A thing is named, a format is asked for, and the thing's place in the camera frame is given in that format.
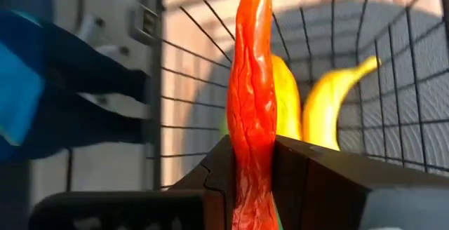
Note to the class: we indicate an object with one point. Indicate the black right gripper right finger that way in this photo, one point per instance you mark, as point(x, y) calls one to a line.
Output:
point(315, 188)

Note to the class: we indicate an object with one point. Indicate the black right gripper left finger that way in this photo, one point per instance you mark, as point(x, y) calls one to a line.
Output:
point(219, 188)

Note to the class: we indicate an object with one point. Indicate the yellow plastic banana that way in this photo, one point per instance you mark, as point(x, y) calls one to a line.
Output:
point(322, 111)

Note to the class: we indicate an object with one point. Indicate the orange plastic mango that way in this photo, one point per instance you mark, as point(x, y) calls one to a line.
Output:
point(287, 100)

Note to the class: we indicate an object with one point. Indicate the bright red chili pepper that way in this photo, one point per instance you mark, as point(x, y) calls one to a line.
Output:
point(252, 100)

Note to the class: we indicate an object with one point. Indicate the blue object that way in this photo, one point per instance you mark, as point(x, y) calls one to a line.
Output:
point(17, 82)

